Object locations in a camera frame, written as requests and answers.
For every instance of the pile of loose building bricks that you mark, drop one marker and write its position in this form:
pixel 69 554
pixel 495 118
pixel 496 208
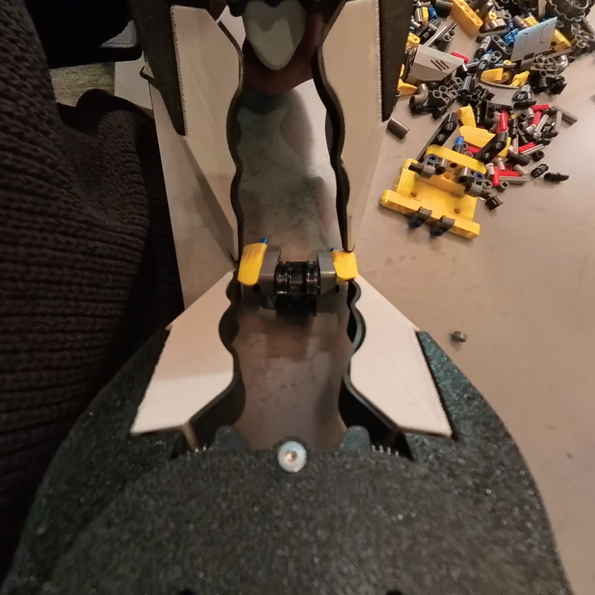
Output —
pixel 511 107

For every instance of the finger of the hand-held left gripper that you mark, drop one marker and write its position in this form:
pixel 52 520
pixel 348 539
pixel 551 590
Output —
pixel 358 116
pixel 204 153

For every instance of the small yellow grey black brick assembly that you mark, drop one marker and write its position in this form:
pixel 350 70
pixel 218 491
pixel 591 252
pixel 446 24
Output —
pixel 293 283

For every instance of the person's dark knit sweater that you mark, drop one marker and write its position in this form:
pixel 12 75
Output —
pixel 69 232

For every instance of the pale blue panel brick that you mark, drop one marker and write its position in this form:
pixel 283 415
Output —
pixel 534 39

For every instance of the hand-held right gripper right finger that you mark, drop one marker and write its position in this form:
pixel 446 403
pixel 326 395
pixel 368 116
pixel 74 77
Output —
pixel 395 372

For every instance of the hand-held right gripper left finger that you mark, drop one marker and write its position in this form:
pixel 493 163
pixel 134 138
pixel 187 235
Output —
pixel 186 372

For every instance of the small dark round connector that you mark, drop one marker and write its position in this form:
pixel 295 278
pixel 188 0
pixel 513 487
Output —
pixel 460 336

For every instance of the grey striped panel brick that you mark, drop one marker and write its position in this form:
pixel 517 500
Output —
pixel 434 63

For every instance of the yellow brick frame assembly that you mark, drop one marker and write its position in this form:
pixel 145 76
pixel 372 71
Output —
pixel 418 190

